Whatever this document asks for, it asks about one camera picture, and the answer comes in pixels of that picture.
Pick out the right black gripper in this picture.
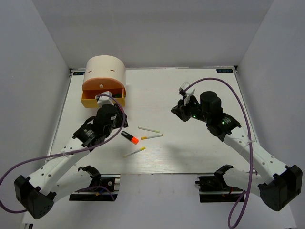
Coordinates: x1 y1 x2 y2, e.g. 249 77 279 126
172 94 211 123

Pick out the orange cap black highlighter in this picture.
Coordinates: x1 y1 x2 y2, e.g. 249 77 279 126
121 131 139 145

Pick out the yellow organizer drawer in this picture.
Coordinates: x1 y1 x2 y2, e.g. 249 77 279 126
81 88 126 108

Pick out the green cap black highlighter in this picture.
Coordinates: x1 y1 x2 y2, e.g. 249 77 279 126
113 94 122 98

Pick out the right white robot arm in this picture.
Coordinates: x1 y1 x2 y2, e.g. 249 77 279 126
171 91 303 211

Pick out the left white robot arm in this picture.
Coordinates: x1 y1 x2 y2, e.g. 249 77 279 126
14 104 128 219

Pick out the white pen pale yellow cap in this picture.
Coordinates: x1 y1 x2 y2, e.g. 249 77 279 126
138 126 160 133

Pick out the white pen orange-yellow cap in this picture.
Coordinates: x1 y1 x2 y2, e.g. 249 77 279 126
141 134 163 140

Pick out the cream round drawer organizer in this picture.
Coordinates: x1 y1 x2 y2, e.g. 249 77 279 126
83 55 126 84

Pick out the blue logo sticker left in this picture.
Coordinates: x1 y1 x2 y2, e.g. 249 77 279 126
73 72 85 75

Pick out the blue logo sticker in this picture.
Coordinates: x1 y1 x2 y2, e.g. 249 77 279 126
73 72 85 75
216 69 234 73

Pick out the blue logo sticker right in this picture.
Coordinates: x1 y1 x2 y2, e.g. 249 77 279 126
216 69 234 73

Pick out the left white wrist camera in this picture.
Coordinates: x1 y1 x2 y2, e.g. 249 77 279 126
95 91 114 108

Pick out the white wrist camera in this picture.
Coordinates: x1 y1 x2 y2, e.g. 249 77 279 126
179 82 195 106
95 91 114 108

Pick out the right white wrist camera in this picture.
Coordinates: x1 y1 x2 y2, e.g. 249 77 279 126
179 82 195 106

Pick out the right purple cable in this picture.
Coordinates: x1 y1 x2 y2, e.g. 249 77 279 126
184 77 257 229

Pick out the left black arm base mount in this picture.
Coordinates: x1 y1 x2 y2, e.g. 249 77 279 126
69 175 121 202

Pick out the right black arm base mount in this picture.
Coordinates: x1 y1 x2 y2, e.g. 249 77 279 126
195 165 243 203

